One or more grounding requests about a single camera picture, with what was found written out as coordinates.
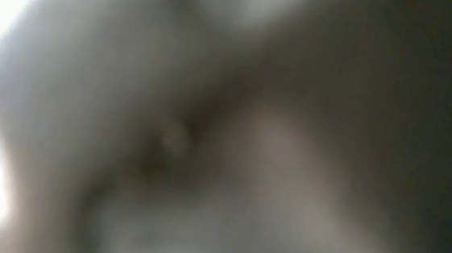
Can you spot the green artificial plant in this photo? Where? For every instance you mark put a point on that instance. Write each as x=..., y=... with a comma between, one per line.
x=208, y=141

